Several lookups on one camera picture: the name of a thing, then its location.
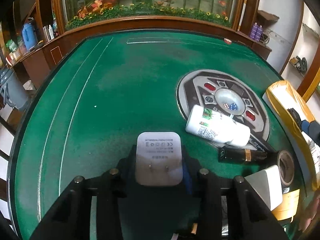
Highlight white usb charger plug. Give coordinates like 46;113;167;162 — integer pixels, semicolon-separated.
135;132;183;187

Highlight black gold lipstick tube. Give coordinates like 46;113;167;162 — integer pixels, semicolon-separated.
218;146;278;164

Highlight white plastic bottle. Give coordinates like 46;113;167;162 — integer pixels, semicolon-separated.
185;105;251;147

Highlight small white box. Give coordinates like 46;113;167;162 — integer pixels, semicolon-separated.
245;165;283;211

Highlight mahjong table centre dice panel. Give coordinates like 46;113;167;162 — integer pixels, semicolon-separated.
177;69;270;140

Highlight grey trash bin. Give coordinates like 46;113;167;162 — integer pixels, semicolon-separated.
1;67;29;111

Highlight purple bottles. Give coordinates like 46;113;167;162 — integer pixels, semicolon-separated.
249;23;263;42

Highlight blue thermos jug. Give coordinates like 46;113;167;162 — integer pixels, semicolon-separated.
22;17;37;51

